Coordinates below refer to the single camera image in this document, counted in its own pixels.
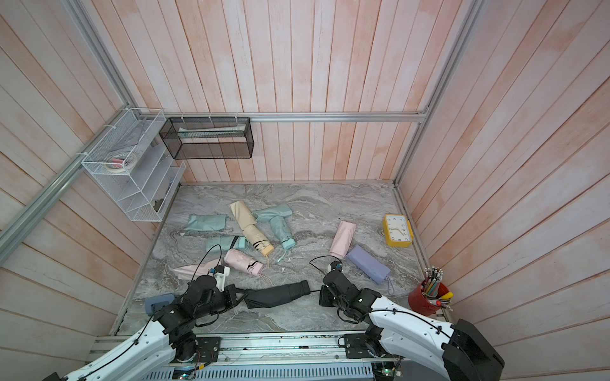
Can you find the pink sleeve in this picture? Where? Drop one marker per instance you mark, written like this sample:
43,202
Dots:
193,271

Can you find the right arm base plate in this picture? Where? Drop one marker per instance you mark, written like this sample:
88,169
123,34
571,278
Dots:
362,346

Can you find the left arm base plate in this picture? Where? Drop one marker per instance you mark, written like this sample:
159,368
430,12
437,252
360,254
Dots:
204,350

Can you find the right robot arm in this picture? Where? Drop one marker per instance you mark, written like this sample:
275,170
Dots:
456,351

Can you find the beige umbrella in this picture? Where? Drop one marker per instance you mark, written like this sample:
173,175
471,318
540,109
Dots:
258,240

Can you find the black mesh basket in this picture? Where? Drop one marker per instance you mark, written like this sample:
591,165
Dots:
203,138

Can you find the yellow alarm clock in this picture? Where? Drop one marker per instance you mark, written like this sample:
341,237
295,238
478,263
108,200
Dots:
397,231

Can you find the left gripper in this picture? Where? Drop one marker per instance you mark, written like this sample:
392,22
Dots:
229,290

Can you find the red pen holder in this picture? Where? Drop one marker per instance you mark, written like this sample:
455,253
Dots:
432,295

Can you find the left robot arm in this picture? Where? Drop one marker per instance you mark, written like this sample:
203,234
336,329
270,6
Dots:
168,335

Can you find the lavender umbrella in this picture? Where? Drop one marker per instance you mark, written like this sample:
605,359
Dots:
374,269

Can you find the mint green umbrella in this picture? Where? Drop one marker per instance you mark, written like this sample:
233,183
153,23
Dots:
280,229
225,243

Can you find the tape roll on shelf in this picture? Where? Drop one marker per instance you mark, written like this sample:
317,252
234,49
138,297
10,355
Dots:
121,162

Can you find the black umbrella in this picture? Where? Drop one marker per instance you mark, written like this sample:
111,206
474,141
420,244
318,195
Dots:
290,292

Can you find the black sleeve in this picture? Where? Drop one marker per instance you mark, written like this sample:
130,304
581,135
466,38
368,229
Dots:
262,298

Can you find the mint green sleeve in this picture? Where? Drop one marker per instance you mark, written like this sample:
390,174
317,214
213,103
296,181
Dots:
206,223
267,214

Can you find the white wire shelf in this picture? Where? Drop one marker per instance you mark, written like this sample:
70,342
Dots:
144,193

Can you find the pink umbrella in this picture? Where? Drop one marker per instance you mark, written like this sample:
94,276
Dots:
342,240
238,260

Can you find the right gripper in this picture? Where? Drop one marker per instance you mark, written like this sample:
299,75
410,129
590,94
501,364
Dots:
324,299

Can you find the blue phone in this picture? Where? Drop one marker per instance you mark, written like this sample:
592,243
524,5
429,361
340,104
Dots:
157,303

